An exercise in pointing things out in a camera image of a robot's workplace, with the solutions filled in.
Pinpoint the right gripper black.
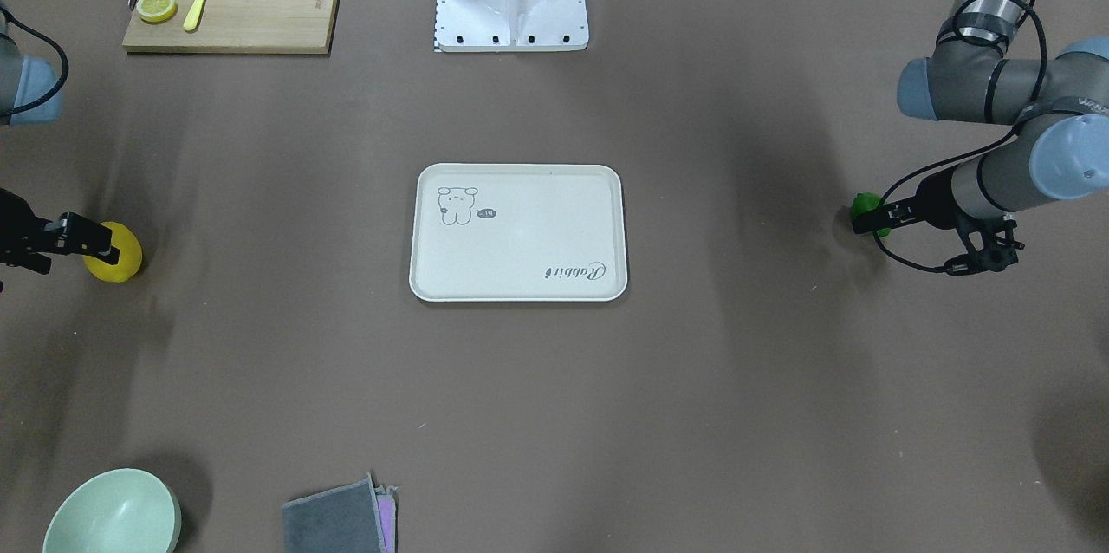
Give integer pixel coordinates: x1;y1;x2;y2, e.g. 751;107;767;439
1;190;121;274

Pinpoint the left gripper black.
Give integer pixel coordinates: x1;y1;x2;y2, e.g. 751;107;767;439
851;175;962;236

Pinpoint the green lime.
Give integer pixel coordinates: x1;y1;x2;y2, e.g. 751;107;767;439
849;192;891;238

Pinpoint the yellow lemon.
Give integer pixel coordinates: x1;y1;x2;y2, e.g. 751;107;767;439
82;221;143;283

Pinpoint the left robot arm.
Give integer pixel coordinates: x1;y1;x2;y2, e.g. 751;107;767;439
852;0;1108;236

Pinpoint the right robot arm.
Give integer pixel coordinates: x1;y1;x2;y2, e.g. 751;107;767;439
1;6;121;274

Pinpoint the white rabbit tray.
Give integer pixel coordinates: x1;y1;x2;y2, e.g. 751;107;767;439
409;163;629;303

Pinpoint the mint green bowl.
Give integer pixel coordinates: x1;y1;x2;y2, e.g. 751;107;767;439
41;469;183;552

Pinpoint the wooden cutting board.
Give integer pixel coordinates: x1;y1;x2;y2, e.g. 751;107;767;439
122;0;340;55

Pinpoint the grey folded cloth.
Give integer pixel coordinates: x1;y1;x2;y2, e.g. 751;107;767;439
282;474;399;552

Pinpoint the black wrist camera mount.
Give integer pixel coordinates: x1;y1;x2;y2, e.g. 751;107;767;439
942;212;1025;276

